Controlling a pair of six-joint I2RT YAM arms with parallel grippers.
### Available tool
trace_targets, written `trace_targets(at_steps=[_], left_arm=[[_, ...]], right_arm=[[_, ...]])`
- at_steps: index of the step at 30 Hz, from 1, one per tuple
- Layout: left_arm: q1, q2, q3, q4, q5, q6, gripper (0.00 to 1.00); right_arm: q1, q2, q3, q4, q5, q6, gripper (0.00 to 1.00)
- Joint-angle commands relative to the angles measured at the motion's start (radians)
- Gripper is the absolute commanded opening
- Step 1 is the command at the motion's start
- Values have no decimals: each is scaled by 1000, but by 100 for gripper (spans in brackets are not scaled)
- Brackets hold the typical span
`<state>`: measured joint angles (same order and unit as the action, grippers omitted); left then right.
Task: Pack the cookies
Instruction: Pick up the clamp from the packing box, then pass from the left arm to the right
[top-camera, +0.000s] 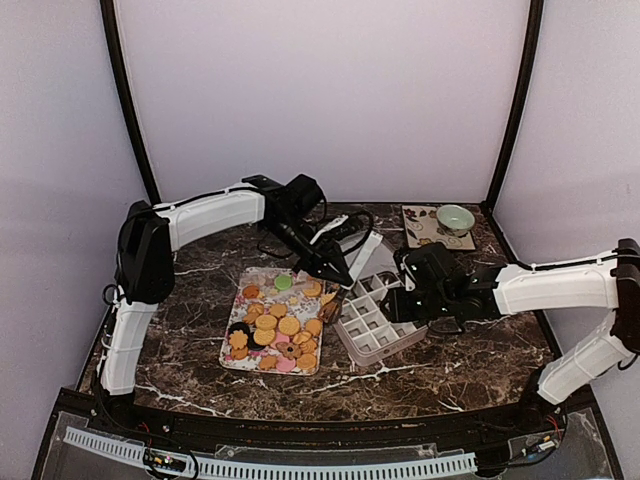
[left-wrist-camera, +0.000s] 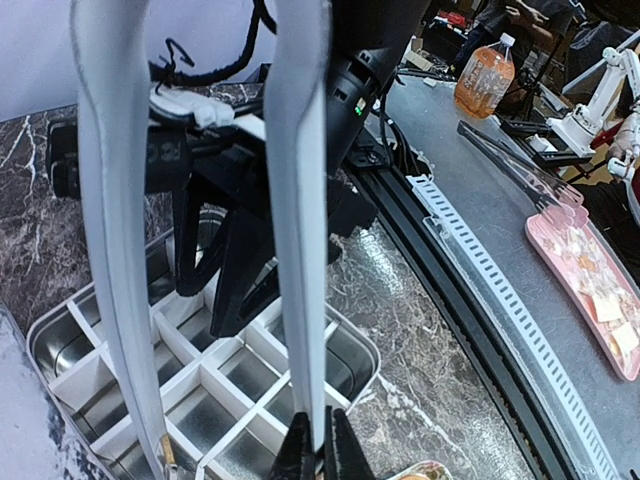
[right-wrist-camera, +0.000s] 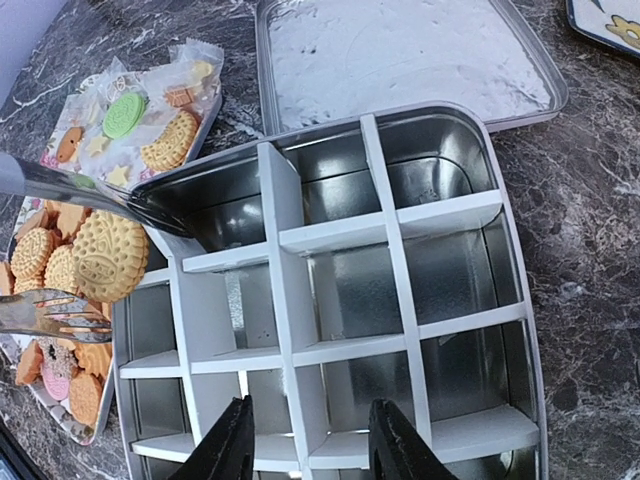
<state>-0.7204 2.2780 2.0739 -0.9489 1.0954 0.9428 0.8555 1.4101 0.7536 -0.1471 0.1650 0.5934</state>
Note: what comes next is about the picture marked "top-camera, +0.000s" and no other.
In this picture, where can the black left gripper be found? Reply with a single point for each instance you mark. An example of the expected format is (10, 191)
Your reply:
(318, 257)

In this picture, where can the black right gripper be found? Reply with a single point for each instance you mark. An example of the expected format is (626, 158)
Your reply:
(399, 311)

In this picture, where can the round sandwich biscuit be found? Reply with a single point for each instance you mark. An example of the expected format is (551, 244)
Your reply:
(314, 290)

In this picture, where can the metal tongs white handle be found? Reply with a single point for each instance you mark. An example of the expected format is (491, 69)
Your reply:
(331, 311)

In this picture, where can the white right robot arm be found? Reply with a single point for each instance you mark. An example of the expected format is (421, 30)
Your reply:
(608, 281)

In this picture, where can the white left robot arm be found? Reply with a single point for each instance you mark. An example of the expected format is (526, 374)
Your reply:
(151, 235)

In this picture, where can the green round cookie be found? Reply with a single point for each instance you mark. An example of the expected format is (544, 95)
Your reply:
(283, 282)

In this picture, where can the clear box lid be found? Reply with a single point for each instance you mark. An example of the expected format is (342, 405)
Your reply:
(381, 260)

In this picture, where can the floral square coaster plate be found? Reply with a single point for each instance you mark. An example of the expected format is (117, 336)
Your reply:
(422, 228)

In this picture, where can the green ceramic bowl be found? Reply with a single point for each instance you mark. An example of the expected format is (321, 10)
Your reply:
(455, 220)

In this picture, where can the large embossed round biscuit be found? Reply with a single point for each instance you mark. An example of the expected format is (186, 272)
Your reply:
(289, 326)

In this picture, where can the compartment cookie box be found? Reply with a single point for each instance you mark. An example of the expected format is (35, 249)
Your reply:
(368, 336)

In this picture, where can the floral cookie tray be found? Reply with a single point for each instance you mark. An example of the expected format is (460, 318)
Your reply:
(257, 353)

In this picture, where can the orange chip cookie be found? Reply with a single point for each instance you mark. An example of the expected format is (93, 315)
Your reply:
(251, 291)

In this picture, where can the swirl butter cookie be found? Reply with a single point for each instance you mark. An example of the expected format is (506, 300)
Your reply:
(254, 310)

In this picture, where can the brown flower cookie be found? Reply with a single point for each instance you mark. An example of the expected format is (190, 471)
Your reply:
(289, 350)

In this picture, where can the pink round cookie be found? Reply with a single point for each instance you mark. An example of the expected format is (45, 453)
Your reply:
(285, 365)

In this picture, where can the black chocolate sandwich cookie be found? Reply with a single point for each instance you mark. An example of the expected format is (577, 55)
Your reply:
(239, 326)

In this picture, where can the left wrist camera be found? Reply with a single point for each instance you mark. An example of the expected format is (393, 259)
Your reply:
(338, 228)

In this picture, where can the white cable duct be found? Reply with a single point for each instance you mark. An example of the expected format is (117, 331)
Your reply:
(234, 462)

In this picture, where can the right black frame post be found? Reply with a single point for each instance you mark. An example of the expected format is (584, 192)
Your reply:
(521, 89)

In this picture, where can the black frame post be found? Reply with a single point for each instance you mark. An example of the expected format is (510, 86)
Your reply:
(126, 100)
(521, 89)

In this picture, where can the left black frame post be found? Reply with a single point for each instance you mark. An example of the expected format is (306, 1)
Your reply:
(126, 100)

